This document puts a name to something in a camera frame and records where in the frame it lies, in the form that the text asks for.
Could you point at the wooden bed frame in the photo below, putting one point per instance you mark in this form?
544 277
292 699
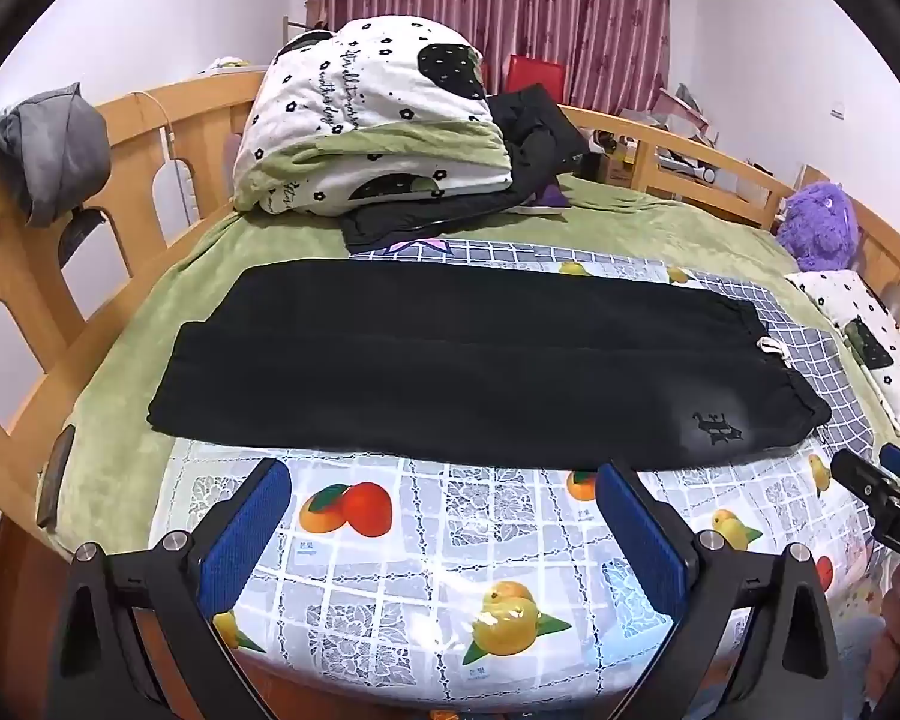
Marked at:
67 292

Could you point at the black clothes pile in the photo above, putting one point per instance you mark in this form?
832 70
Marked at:
493 163

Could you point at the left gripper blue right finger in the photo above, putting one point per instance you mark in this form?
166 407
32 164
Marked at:
653 539

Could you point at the black pants with white stripe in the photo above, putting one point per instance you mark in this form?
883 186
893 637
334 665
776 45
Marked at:
484 366

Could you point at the fruit print bed sheet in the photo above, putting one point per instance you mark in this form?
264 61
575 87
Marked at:
474 587

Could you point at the person's right hand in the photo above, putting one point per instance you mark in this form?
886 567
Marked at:
885 653

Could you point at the purple plush toy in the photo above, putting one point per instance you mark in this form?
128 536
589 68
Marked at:
819 228

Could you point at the green fleece blanket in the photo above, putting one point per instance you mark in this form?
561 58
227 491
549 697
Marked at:
112 480

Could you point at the red chair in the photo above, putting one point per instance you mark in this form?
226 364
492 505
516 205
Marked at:
523 72

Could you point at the white dotted pillow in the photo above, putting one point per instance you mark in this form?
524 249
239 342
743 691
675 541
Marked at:
871 333

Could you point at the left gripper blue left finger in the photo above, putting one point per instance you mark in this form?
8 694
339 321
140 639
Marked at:
234 533

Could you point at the grey garment on rail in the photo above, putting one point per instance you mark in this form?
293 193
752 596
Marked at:
54 154

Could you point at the folded white green quilt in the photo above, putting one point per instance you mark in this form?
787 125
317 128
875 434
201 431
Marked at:
349 117

